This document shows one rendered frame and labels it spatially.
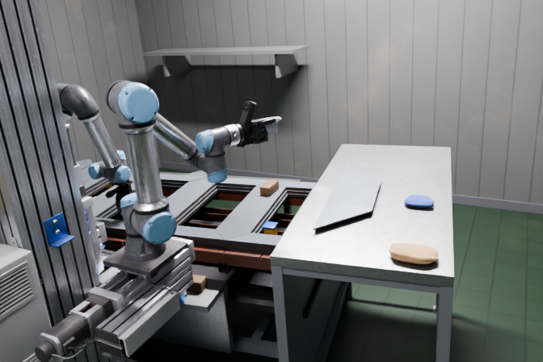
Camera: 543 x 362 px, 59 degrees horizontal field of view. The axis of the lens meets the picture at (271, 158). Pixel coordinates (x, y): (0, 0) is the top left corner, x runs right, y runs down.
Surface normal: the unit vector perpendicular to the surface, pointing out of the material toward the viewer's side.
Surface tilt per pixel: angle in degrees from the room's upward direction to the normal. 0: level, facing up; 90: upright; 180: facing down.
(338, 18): 90
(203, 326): 90
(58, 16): 90
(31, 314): 90
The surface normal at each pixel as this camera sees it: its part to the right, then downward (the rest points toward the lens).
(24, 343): 0.89, 0.08
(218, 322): -0.32, 0.32
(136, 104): 0.59, 0.09
